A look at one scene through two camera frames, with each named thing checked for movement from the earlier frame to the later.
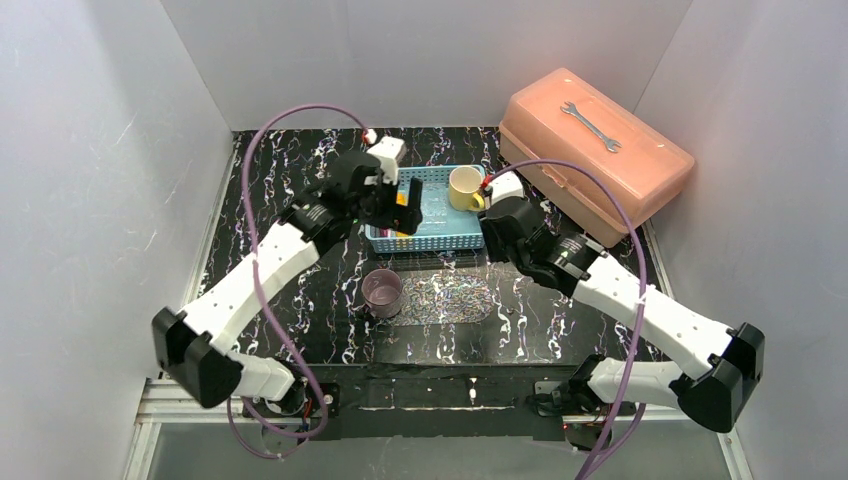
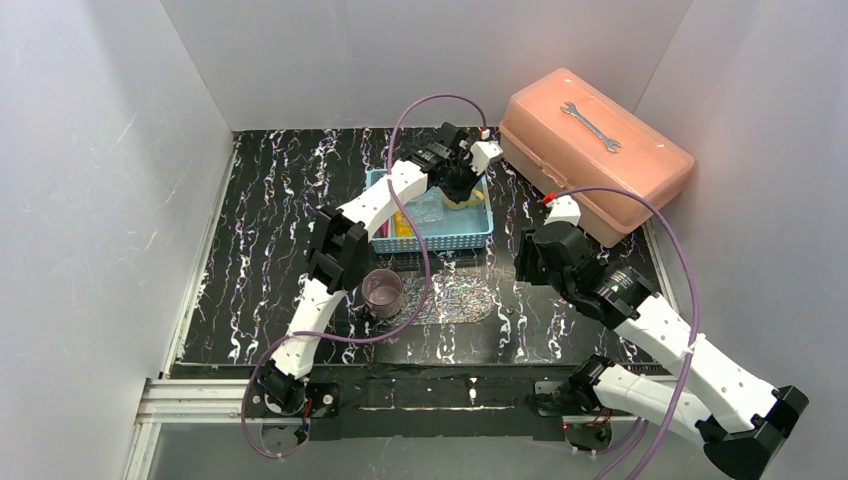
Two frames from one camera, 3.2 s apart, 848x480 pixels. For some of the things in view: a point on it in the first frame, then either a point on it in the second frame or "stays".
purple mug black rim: (382, 290) stays
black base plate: (434, 400) stays
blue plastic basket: (443, 230) stays
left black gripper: (385, 201) to (454, 177)
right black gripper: (494, 234) to (530, 266)
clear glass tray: (445, 299) stays
